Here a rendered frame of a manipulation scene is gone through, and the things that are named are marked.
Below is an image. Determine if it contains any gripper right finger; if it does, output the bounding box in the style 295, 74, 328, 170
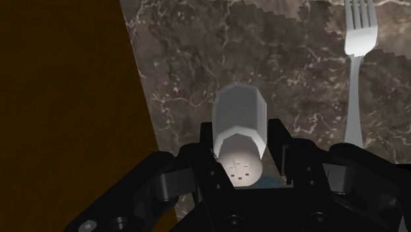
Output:
265, 118, 411, 232

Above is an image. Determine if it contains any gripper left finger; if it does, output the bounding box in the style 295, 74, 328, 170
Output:
63, 121, 237, 232

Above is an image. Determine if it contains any white salt shaker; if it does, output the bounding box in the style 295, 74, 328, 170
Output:
211, 82, 269, 189

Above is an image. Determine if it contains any silver fork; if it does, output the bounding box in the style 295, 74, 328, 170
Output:
342, 0, 379, 194

